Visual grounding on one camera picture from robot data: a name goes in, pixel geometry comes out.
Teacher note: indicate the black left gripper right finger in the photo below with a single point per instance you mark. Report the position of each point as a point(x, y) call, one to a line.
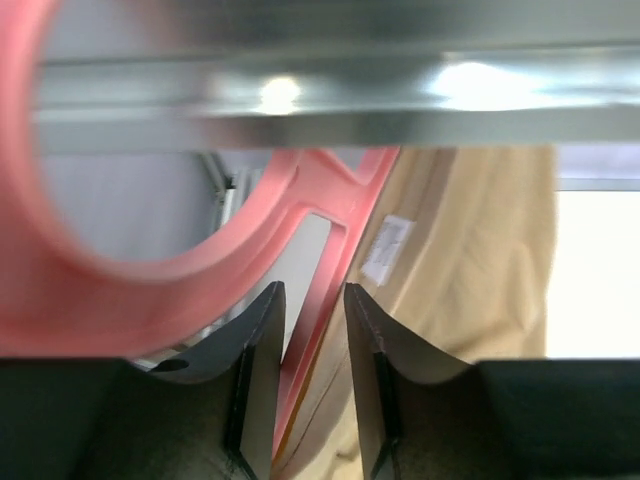
point(423, 414)

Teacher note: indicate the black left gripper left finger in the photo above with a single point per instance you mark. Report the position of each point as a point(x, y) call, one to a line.
point(207, 413)

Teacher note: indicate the beige t shirt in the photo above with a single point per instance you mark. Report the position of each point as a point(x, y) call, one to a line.
point(459, 248)

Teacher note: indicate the thick pink plastic hanger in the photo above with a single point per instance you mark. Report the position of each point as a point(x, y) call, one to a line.
point(59, 301)

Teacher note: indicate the aluminium frame left posts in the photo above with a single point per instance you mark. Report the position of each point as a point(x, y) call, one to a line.
point(232, 176)

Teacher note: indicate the silver clothes rail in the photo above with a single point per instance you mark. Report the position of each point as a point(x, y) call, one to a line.
point(151, 76)

